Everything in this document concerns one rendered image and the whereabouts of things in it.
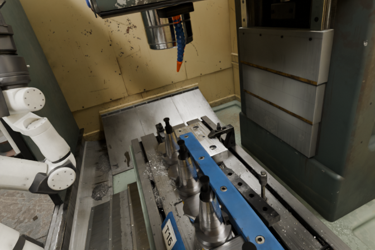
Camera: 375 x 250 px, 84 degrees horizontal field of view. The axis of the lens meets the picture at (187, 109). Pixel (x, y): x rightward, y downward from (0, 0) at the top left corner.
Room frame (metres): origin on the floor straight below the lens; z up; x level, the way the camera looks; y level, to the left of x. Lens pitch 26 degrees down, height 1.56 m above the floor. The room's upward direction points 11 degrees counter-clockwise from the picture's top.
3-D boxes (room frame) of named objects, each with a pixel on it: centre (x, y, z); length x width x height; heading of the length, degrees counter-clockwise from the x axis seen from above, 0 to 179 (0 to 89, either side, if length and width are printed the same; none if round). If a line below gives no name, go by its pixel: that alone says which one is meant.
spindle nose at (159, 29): (0.77, 0.01, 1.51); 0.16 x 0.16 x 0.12
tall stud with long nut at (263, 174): (0.52, -0.21, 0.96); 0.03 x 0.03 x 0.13
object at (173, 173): (0.39, 0.04, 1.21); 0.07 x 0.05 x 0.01; 106
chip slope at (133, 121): (1.41, 0.20, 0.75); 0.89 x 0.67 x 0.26; 106
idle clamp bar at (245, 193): (0.51, -0.15, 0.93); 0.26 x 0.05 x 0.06; 21
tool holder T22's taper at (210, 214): (0.23, -0.01, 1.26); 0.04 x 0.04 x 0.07
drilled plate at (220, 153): (0.82, 0.01, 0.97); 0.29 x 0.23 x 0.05; 16
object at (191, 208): (0.29, 0.01, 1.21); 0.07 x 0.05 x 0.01; 106
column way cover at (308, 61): (0.89, -0.42, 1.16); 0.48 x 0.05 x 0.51; 16
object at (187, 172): (0.34, 0.02, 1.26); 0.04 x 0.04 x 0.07
